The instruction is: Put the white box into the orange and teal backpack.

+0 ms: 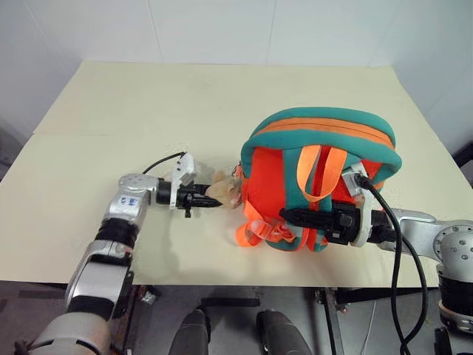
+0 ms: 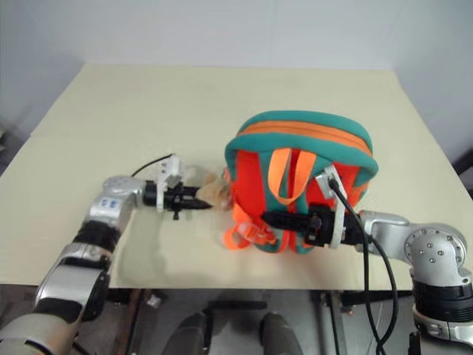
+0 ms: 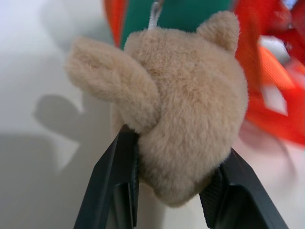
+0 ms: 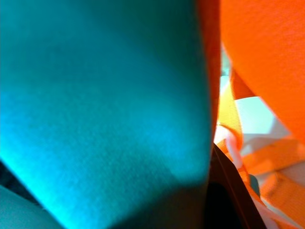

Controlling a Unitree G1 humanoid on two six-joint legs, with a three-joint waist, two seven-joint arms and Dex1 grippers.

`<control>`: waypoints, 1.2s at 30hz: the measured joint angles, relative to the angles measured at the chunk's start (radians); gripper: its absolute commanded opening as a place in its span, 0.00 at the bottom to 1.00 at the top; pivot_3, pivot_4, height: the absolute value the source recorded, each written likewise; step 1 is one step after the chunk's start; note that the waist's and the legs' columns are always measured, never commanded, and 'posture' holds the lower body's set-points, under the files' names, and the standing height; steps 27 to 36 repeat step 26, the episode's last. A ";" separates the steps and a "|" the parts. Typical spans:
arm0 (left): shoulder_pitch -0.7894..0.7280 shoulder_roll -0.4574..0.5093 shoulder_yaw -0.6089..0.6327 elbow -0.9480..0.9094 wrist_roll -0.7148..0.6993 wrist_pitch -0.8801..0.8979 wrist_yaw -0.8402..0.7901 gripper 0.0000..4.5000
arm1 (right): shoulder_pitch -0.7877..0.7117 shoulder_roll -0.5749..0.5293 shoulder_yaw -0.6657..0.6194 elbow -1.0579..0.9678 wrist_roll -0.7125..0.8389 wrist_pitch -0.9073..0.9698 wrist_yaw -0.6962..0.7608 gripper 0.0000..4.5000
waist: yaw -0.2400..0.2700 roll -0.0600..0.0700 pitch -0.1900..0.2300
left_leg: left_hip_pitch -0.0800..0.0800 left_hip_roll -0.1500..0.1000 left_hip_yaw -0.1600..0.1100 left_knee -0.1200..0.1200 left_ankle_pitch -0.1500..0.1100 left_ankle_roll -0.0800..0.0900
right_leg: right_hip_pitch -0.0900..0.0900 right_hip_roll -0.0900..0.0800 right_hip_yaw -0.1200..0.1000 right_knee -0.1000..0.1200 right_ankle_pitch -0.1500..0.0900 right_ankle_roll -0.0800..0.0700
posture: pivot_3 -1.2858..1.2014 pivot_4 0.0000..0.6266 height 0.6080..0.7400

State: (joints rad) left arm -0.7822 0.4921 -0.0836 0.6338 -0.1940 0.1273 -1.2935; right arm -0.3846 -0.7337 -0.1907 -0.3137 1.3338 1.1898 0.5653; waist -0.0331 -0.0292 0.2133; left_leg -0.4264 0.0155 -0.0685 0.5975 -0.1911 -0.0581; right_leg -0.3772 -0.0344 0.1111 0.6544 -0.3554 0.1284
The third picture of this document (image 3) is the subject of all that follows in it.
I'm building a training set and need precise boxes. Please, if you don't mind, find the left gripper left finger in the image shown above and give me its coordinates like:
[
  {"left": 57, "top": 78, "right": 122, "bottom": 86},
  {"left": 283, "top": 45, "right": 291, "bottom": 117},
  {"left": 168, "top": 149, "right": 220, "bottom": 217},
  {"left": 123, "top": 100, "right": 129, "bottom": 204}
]
[{"left": 73, "top": 125, "right": 141, "bottom": 229}]

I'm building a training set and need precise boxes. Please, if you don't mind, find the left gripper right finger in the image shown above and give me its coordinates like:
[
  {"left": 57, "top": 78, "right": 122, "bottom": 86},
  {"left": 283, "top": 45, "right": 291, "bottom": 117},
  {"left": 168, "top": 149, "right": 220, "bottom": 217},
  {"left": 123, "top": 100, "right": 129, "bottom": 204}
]
[{"left": 198, "top": 148, "right": 291, "bottom": 229}]

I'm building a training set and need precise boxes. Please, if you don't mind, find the beige plush toy keychain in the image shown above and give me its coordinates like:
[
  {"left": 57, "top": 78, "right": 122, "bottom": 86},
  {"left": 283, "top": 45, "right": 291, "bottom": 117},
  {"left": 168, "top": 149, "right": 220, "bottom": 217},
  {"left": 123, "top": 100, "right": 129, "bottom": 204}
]
[{"left": 63, "top": 1, "right": 250, "bottom": 208}]

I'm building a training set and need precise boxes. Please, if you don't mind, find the green and orange backpack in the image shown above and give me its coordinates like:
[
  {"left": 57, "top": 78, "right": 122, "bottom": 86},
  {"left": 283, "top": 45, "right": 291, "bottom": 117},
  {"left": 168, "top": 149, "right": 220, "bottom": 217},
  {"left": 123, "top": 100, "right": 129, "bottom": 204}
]
[{"left": 100, "top": 0, "right": 305, "bottom": 151}]

